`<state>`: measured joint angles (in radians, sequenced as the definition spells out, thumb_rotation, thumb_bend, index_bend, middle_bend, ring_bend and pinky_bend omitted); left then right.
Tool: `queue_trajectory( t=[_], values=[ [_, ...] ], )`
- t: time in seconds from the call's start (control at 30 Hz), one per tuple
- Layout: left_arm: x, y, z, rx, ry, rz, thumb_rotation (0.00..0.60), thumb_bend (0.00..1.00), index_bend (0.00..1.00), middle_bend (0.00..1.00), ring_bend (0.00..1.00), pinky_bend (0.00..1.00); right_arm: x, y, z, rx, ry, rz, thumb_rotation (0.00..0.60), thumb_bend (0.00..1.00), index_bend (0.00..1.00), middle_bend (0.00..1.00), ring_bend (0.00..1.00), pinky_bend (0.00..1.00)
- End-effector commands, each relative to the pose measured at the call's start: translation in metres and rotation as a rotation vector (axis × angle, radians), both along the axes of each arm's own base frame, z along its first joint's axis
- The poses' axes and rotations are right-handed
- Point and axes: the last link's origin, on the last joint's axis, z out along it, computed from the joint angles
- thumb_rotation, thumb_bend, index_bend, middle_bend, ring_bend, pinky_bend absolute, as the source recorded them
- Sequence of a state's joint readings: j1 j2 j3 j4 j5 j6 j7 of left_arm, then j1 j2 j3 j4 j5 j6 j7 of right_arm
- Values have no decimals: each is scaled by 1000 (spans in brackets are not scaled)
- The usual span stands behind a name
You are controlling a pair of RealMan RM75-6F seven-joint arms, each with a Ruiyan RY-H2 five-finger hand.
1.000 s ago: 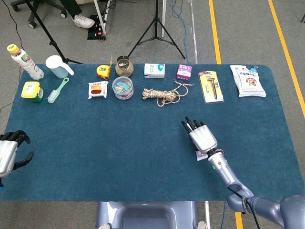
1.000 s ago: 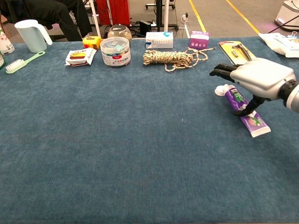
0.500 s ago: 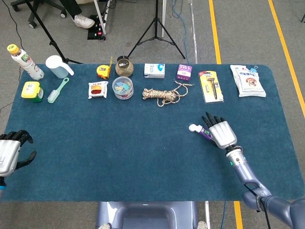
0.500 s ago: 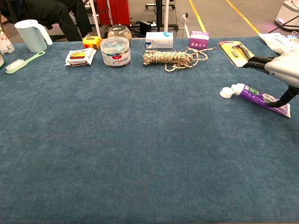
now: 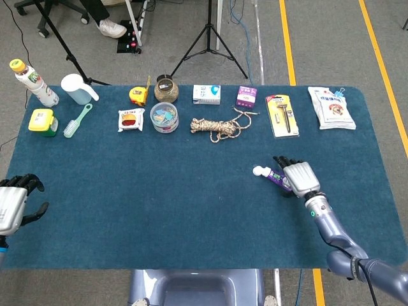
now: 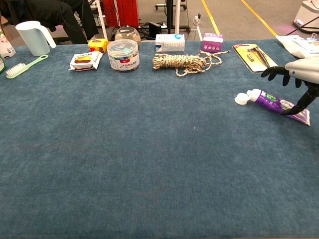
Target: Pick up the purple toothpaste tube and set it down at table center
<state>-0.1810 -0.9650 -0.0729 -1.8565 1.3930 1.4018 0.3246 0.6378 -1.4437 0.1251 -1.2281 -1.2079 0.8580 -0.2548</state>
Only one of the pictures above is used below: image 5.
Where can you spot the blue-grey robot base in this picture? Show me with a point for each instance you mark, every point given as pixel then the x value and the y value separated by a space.
pixel 197 287

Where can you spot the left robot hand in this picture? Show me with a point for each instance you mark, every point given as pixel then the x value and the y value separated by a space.
pixel 8 210

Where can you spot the blue binder clip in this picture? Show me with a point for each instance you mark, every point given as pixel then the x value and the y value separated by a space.
pixel 339 93

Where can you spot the black tripod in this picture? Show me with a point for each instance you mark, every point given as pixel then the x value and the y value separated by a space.
pixel 209 32

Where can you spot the yellow tape measure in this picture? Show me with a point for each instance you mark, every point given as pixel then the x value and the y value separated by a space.
pixel 138 95

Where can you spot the white post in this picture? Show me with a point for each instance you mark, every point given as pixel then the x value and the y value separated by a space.
pixel 219 25

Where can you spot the mint green brush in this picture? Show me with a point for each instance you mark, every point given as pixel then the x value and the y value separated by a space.
pixel 75 122

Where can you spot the small purple box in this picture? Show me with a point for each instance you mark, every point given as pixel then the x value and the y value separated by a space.
pixel 246 96

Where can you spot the black power strip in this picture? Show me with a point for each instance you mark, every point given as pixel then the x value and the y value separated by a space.
pixel 127 41

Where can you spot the purple toothpaste tube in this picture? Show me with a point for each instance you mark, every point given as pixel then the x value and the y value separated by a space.
pixel 274 175

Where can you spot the black light stand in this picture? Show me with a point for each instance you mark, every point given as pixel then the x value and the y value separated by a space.
pixel 68 57

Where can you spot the black office chair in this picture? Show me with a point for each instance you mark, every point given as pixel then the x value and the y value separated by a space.
pixel 48 19

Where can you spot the pale blue plastic pitcher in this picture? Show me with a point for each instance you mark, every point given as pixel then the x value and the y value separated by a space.
pixel 75 90

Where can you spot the white sneaker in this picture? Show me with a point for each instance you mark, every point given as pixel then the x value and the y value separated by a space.
pixel 111 28

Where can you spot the white and blue box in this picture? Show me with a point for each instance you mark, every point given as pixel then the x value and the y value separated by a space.
pixel 206 95

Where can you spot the blue table mat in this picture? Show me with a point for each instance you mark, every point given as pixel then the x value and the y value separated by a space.
pixel 159 191

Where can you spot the green container yellow lid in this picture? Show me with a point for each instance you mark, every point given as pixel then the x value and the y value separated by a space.
pixel 39 119

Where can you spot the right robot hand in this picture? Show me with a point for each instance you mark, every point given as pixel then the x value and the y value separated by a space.
pixel 301 178

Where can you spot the white table leg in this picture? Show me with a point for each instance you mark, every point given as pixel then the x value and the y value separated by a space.
pixel 134 19

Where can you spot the white printed bag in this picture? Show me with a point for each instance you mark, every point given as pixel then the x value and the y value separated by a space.
pixel 333 110

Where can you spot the person in black trousers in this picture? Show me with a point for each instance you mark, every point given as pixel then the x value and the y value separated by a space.
pixel 95 9

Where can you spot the drink bottle yellow cap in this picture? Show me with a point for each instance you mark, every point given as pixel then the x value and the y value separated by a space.
pixel 35 84

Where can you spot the white snack packet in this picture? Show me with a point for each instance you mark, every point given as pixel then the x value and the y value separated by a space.
pixel 130 120

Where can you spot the razor in blister pack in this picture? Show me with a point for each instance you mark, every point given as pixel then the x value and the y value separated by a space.
pixel 282 116

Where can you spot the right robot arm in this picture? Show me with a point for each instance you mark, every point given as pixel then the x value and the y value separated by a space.
pixel 331 223

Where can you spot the clear tub of clips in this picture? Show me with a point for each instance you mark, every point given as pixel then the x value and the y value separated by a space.
pixel 164 118

